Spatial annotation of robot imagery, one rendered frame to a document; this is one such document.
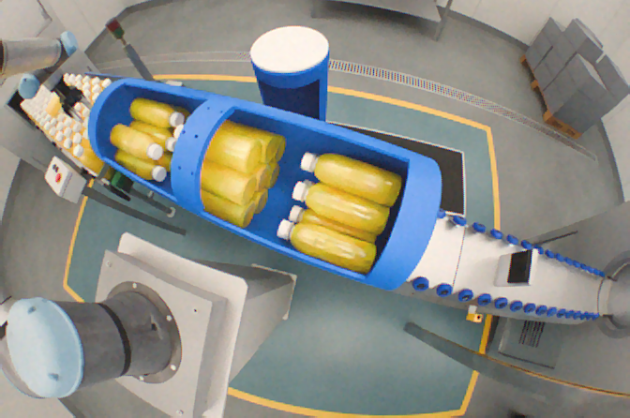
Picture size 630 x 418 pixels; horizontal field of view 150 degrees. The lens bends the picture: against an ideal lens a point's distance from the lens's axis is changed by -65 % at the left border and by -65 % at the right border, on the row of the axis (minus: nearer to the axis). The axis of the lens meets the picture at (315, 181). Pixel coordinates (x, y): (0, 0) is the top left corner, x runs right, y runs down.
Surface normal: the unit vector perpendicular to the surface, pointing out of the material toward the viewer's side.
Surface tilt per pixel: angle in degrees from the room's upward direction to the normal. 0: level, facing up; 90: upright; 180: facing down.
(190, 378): 1
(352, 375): 0
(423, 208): 5
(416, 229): 18
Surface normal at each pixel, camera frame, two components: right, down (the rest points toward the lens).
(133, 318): 0.63, -0.77
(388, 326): -0.01, -0.37
